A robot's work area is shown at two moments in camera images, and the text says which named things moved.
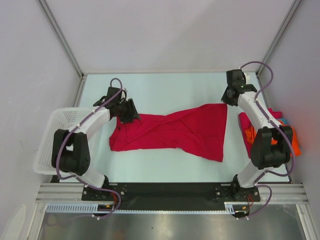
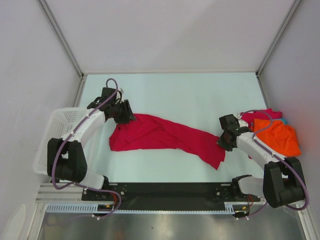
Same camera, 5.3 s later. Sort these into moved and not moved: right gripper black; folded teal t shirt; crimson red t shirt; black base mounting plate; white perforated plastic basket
Moved: crimson red t shirt; right gripper black
Not moved: folded teal t shirt; white perforated plastic basket; black base mounting plate
